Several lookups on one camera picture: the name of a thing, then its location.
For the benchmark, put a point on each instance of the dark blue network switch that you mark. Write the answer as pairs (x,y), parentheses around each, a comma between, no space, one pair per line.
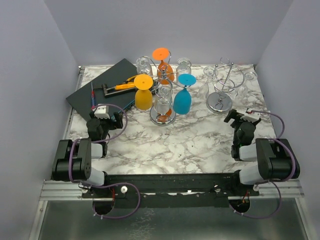
(93,79)

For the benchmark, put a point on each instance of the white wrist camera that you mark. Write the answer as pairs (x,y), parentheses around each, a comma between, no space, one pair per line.
(251,116)
(100,112)

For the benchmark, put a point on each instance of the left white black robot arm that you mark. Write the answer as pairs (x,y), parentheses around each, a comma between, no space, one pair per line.
(73,159)

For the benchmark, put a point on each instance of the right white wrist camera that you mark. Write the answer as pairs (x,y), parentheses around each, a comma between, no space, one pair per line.
(251,116)

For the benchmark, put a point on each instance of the yellow plastic goblet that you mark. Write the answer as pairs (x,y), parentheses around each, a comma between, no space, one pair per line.
(143,96)

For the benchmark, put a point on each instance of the blue plastic goblet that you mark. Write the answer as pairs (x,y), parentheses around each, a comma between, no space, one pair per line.
(183,100)

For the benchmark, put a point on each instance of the blue handled screwdriver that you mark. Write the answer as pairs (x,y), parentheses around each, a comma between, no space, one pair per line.
(93,98)

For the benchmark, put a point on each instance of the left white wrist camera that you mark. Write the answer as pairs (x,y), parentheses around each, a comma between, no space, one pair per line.
(100,112)

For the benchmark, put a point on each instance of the aluminium rail frame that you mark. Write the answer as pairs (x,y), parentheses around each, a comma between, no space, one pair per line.
(189,155)

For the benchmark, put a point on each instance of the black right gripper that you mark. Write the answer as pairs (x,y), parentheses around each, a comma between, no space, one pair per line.
(235,115)

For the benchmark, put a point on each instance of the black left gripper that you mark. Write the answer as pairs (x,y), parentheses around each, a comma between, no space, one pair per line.
(117,124)

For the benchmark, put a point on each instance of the orange plastic goblet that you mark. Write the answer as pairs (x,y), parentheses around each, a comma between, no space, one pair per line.
(164,70)

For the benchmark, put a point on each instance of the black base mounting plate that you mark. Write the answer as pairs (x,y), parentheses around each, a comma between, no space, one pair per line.
(169,190)

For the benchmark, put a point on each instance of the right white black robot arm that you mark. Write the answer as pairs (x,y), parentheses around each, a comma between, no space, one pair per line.
(274,159)

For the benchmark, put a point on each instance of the chrome wine glass rack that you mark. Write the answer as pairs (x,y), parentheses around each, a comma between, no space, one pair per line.
(170,116)
(227,80)

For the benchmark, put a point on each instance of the yellow handled pliers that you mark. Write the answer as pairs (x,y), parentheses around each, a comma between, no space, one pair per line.
(130,79)

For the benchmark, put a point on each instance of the clear patterned wine glass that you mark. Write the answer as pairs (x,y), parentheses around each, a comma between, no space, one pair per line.
(184,66)

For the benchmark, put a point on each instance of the grey metal faucet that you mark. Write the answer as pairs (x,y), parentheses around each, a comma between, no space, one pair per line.
(110,91)

